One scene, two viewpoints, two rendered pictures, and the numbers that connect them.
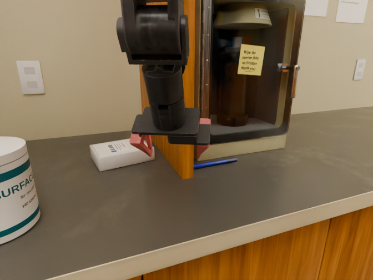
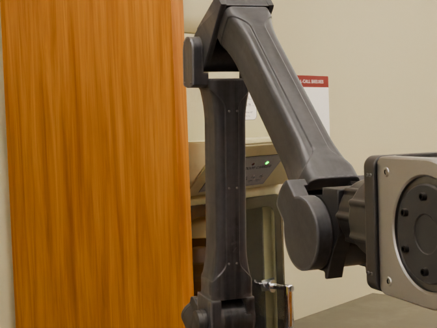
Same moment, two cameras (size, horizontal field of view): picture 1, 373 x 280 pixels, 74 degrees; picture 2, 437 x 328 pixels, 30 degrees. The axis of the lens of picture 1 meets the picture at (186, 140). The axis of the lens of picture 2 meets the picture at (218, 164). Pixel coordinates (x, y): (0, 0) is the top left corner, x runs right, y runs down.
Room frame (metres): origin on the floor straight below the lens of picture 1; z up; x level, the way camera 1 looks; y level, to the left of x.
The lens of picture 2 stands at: (-0.69, 0.58, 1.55)
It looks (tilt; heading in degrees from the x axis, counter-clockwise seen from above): 3 degrees down; 332
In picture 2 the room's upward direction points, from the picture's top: 2 degrees counter-clockwise
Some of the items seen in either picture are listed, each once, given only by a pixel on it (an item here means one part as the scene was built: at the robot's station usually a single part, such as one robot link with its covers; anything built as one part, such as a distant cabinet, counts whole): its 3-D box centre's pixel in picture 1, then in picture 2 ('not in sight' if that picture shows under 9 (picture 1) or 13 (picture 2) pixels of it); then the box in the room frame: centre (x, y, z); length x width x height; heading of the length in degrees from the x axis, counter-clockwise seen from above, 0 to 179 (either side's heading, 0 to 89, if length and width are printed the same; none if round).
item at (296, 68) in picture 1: (290, 80); (282, 304); (0.73, -0.30, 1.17); 0.05 x 0.03 x 0.10; 21
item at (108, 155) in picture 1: (121, 152); not in sight; (0.69, 0.19, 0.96); 0.16 x 0.12 x 0.04; 121
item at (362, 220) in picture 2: not in sight; (391, 217); (-0.09, 0.09, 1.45); 0.09 x 0.08 x 0.12; 83
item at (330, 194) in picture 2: not in sight; (344, 230); (-0.01, 0.09, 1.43); 0.10 x 0.05 x 0.09; 173
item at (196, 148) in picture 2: not in sight; (251, 164); (0.67, -0.20, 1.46); 0.32 x 0.12 x 0.10; 111
